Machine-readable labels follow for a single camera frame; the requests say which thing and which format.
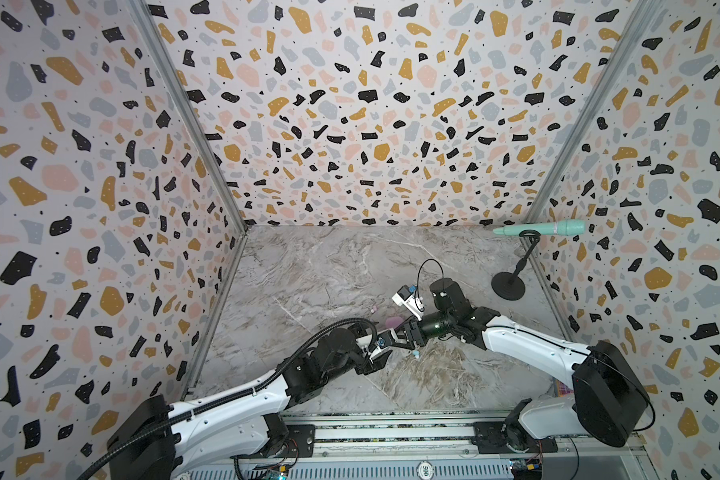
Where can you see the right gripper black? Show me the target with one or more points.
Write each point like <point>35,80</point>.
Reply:
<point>420,330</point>

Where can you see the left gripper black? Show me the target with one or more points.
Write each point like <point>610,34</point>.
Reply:
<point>374,365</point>

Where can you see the black microphone stand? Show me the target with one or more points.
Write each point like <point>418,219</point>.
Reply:
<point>508,285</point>

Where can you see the mint green microphone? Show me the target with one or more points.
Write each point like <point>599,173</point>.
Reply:
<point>570,227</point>

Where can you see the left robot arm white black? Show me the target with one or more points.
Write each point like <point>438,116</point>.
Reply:
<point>162,440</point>

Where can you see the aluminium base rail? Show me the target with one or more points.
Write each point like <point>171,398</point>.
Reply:
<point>461,445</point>

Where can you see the pink earbud charging case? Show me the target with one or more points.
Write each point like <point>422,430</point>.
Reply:
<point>394,322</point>

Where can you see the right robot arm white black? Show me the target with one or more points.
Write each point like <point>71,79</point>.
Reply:
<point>605,401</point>

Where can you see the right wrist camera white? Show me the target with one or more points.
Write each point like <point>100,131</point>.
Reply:
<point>407,296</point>

